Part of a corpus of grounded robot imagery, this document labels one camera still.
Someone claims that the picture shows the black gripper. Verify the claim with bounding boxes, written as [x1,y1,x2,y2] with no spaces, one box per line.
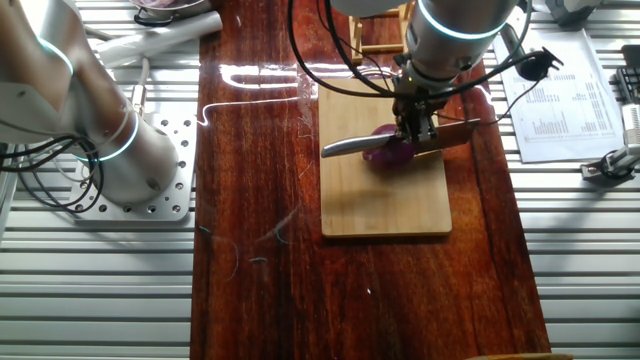
[391,82,450,145]

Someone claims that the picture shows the purple onion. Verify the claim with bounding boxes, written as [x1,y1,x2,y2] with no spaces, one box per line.
[362,123,416,170]

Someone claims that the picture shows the steel cleaver knife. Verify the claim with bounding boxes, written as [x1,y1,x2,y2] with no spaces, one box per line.
[320,117,482,160]

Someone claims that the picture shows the bamboo cutting board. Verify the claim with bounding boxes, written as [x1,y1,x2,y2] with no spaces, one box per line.
[317,75,454,239]

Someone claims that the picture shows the wooden knife rack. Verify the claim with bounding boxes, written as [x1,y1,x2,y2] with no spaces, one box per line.
[348,2,414,65]

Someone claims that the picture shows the printed paper sheet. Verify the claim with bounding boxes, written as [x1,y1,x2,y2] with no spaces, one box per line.
[492,28,626,165]

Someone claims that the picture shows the glossy wood-grain table mat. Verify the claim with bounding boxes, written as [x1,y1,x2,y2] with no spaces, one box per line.
[189,0,551,360]

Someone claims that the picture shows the white plastic roll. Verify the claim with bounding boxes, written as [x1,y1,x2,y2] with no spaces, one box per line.
[94,10,224,70]

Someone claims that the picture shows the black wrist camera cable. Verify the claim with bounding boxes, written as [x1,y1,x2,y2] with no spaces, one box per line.
[424,49,544,101]

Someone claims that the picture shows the thick black gripper cable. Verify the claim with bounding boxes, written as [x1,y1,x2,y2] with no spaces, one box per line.
[286,0,406,100]

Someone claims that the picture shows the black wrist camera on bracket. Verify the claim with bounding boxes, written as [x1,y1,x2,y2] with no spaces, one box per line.
[499,22,565,83]

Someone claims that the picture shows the grey metal mount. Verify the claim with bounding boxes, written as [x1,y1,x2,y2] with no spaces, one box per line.
[543,0,604,27]

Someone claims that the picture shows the silver bar-shaped camera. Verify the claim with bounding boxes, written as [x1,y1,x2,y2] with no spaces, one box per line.
[619,102,640,147]

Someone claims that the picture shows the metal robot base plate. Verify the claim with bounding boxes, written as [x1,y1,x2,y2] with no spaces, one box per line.
[67,112,199,224]

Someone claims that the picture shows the steel bowl with black handles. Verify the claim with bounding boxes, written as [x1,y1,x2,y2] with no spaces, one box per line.
[127,0,211,27]

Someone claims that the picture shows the grey cable with metal connector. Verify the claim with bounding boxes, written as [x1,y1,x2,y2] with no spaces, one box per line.
[130,57,152,119]

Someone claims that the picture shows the black looped robot cables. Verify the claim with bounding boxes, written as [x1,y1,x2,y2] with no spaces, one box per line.
[0,134,105,215]

